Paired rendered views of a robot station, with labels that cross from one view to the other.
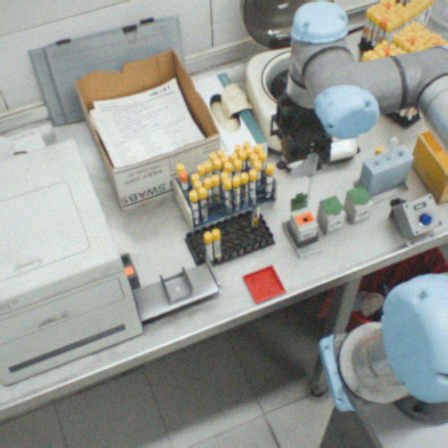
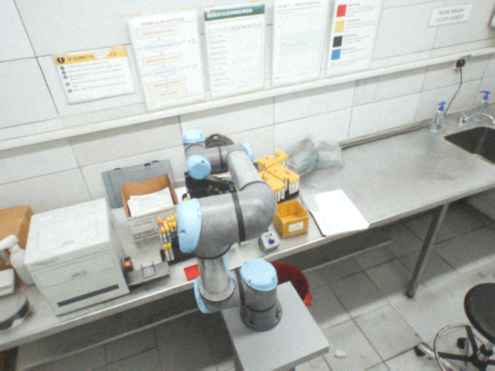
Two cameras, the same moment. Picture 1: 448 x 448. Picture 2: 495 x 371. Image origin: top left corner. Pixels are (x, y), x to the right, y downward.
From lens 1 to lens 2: 0.49 m
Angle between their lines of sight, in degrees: 20
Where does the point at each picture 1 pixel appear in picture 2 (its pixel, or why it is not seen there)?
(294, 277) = not seen: hidden behind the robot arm
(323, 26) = (191, 136)
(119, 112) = (141, 200)
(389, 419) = (239, 329)
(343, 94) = (193, 158)
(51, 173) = (90, 209)
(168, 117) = (162, 202)
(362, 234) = (244, 250)
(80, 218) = (97, 226)
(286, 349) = not seen: hidden behind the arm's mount
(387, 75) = (213, 152)
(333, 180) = not seen: hidden behind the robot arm
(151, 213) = (147, 243)
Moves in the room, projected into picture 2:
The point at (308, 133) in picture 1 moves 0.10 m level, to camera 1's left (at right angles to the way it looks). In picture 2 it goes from (199, 188) to (172, 189)
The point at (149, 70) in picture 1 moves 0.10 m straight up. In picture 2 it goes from (156, 182) to (152, 166)
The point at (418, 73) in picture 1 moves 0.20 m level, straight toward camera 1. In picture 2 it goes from (227, 151) to (197, 185)
